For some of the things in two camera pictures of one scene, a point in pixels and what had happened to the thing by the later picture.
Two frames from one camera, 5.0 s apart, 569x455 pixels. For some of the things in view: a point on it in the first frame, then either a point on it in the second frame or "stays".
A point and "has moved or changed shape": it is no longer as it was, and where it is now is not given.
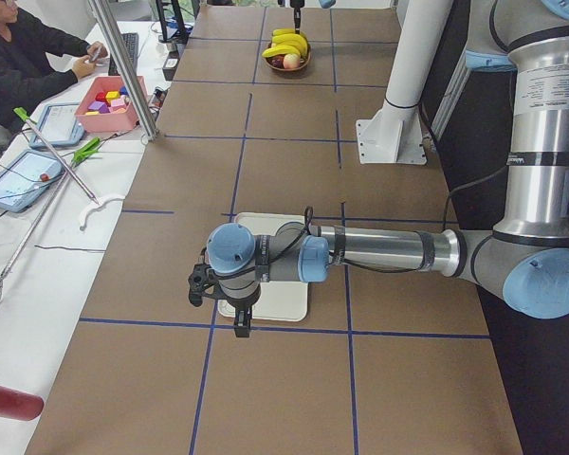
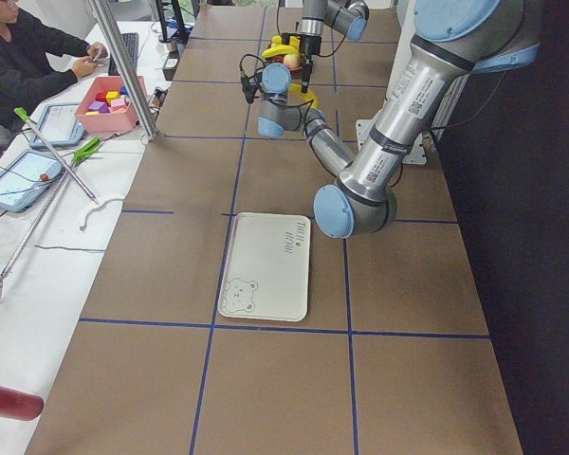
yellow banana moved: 284,31 to 278,46
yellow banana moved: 278,50 to 296,88
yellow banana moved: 291,40 has moved or changed shape
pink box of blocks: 105,103 stays
